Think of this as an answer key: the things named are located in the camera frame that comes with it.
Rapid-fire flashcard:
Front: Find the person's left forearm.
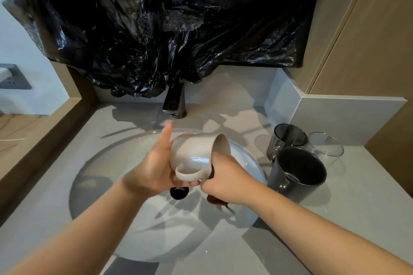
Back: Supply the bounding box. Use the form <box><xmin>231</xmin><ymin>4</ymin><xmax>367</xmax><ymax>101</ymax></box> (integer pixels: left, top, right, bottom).
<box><xmin>6</xmin><ymin>179</ymin><xmax>146</xmax><ymax>275</ymax></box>

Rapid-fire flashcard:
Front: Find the dark grey mug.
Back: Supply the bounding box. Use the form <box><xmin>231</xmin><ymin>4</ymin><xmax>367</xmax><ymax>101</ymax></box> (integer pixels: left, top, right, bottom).
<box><xmin>267</xmin><ymin>147</ymin><xmax>328</xmax><ymax>203</ymax></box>

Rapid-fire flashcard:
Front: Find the dark metal faucet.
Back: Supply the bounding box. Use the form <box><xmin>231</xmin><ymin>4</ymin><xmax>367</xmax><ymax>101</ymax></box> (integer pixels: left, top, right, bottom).
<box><xmin>162</xmin><ymin>79</ymin><xmax>203</xmax><ymax>119</ymax></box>

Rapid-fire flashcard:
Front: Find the white ceramic mug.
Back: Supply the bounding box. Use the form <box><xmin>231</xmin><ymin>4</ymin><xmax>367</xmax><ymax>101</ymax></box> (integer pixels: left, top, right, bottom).
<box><xmin>169</xmin><ymin>133</ymin><xmax>232</xmax><ymax>182</ymax></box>

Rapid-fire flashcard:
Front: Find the smoky grey glass tumbler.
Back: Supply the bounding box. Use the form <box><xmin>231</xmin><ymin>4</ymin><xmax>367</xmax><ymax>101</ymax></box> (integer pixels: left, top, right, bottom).
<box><xmin>267</xmin><ymin>123</ymin><xmax>308</xmax><ymax>163</ymax></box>

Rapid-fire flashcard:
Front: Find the grey wall socket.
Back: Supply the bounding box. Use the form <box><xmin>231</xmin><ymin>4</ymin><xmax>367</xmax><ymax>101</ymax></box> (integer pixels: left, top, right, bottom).
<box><xmin>0</xmin><ymin>64</ymin><xmax>32</xmax><ymax>90</ymax></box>

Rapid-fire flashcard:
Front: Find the wooden side ledge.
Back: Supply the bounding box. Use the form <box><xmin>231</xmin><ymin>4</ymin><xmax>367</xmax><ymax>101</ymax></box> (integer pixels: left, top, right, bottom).
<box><xmin>0</xmin><ymin>61</ymin><xmax>99</xmax><ymax>211</ymax></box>

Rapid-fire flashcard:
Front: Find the person's right forearm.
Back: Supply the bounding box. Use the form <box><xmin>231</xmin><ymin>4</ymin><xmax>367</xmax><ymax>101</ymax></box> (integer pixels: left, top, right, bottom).
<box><xmin>238</xmin><ymin>185</ymin><xmax>413</xmax><ymax>275</ymax></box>

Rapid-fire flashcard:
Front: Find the clear glass tumbler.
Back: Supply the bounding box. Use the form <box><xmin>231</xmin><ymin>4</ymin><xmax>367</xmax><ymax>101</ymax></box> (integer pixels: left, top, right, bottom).
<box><xmin>306</xmin><ymin>132</ymin><xmax>345</xmax><ymax>169</ymax></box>

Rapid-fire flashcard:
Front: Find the person's right hand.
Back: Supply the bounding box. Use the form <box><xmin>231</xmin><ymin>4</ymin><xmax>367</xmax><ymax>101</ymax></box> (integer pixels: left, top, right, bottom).
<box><xmin>199</xmin><ymin>152</ymin><xmax>262</xmax><ymax>207</ymax></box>

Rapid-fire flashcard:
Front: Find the wooden cabinet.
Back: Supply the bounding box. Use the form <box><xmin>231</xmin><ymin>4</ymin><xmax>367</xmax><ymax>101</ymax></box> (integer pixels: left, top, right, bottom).
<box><xmin>285</xmin><ymin>0</ymin><xmax>413</xmax><ymax>199</ymax></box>

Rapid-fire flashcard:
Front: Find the person's left hand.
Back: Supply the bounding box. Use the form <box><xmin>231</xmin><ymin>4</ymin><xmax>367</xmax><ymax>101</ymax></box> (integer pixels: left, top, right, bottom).
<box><xmin>122</xmin><ymin>120</ymin><xmax>201</xmax><ymax>200</ymax></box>

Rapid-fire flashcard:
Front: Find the dark sink drain plug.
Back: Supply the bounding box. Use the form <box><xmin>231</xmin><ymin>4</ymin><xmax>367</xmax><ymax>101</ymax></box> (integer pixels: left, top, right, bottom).
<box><xmin>170</xmin><ymin>187</ymin><xmax>190</xmax><ymax>201</ymax></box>

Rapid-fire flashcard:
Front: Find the black plastic garbage bag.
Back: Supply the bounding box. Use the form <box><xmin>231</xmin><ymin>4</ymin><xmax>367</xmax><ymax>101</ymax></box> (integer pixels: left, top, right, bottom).
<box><xmin>2</xmin><ymin>0</ymin><xmax>338</xmax><ymax>98</ymax></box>

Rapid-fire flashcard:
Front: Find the white sink basin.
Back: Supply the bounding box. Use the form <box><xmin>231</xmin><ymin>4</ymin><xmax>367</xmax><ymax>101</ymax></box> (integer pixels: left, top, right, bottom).
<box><xmin>69</xmin><ymin>128</ymin><xmax>268</xmax><ymax>264</ymax></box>

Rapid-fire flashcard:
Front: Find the dark brown sponge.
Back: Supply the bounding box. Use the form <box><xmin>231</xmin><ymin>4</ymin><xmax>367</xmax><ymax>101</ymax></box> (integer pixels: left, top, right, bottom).
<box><xmin>206</xmin><ymin>168</ymin><xmax>236</xmax><ymax>215</ymax></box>

